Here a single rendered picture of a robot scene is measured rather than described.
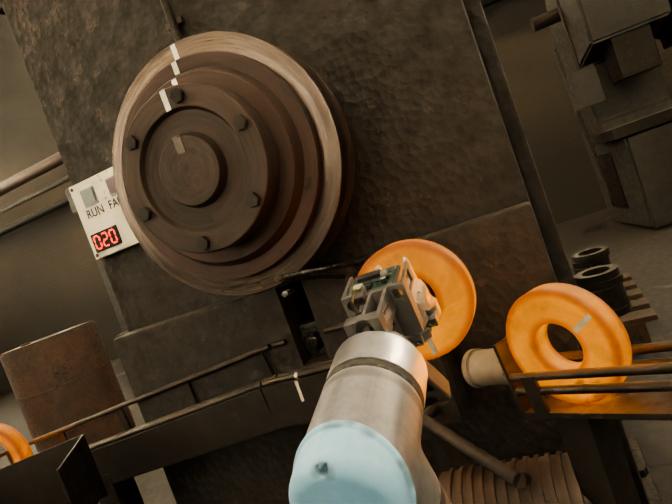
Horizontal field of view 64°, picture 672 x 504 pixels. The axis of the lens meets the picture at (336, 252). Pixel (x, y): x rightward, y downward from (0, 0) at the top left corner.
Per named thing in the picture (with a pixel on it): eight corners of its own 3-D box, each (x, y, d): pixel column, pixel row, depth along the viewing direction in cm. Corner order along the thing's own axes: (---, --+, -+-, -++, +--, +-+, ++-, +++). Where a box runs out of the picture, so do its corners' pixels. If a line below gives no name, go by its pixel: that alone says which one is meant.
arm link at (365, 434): (321, 579, 40) (254, 483, 37) (353, 453, 51) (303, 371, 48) (440, 565, 36) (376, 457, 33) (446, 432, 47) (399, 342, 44)
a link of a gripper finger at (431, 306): (437, 282, 65) (433, 321, 57) (442, 293, 65) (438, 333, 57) (401, 293, 66) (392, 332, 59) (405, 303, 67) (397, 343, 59)
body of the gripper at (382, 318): (410, 256, 59) (398, 313, 49) (437, 320, 62) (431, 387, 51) (348, 275, 62) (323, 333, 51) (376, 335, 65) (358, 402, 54)
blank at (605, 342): (584, 412, 72) (571, 424, 71) (501, 327, 79) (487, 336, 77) (661, 351, 61) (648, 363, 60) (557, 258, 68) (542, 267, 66)
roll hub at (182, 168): (173, 268, 99) (118, 124, 98) (303, 219, 89) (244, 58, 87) (154, 274, 94) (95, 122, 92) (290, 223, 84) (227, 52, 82)
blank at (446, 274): (341, 267, 74) (333, 272, 71) (443, 219, 69) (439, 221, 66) (390, 368, 74) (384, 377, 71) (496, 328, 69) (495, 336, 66)
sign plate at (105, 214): (102, 258, 128) (74, 187, 127) (187, 224, 119) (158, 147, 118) (95, 260, 126) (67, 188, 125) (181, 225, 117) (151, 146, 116)
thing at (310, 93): (184, 313, 113) (102, 100, 110) (389, 246, 96) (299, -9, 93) (165, 322, 107) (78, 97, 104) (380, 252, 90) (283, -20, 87)
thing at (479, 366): (494, 377, 85) (479, 342, 86) (540, 374, 78) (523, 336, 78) (470, 394, 82) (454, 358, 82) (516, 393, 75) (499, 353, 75)
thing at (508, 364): (552, 393, 78) (522, 325, 78) (555, 393, 78) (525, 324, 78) (523, 418, 74) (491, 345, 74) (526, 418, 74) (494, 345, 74)
